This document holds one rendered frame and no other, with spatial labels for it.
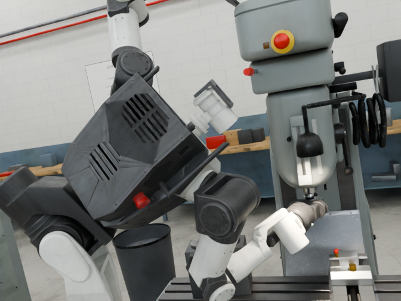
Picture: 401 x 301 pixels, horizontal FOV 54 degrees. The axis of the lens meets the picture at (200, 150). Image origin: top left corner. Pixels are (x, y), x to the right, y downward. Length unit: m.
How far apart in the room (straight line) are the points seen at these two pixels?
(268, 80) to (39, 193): 0.70
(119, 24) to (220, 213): 0.62
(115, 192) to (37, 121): 6.45
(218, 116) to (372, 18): 4.67
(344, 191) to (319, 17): 0.87
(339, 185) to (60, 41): 5.73
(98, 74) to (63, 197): 5.54
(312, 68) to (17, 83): 6.60
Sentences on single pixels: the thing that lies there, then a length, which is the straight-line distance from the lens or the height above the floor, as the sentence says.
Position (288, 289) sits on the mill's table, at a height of 0.91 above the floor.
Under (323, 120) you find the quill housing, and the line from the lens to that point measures 1.24.
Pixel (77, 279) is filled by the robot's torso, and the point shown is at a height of 1.28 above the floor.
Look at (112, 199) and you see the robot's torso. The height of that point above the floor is 1.48.
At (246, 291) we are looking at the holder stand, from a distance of 1.53.
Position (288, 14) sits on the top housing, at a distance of 1.10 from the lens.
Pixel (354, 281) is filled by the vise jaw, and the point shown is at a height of 1.00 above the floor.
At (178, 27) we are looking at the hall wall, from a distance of 5.91.
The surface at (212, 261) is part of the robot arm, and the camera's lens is 0.99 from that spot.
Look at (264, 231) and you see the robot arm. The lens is 1.13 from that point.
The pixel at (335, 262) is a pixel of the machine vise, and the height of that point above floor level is 1.01.
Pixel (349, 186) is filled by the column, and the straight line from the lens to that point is 1.75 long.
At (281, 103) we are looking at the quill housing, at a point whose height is 1.59.
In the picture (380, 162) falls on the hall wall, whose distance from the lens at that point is 5.68.
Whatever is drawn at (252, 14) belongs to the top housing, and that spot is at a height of 1.85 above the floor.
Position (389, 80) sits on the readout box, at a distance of 1.52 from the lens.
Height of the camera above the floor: 1.67
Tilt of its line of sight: 9 degrees down
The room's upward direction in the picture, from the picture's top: 10 degrees counter-clockwise
